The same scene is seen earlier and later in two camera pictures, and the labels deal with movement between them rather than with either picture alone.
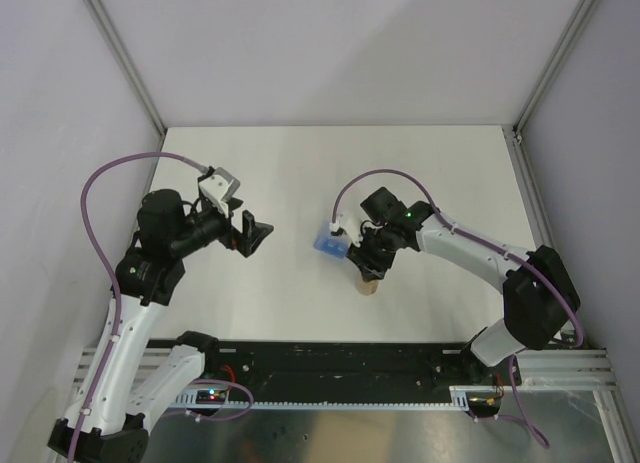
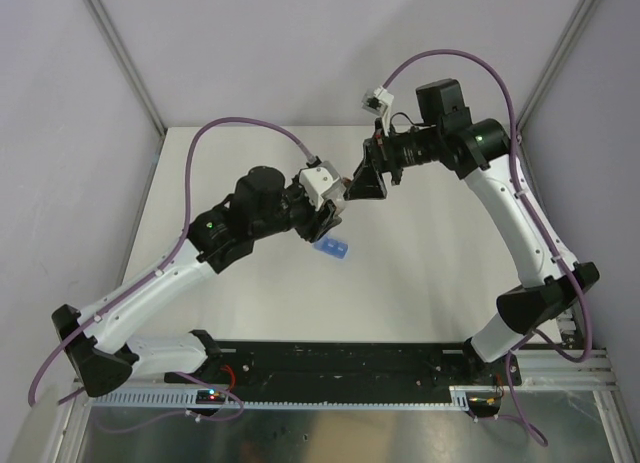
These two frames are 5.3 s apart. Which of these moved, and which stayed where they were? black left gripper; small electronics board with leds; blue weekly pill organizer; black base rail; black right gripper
Moved: black left gripper; black right gripper
Stayed: small electronics board with leds; blue weekly pill organizer; black base rail
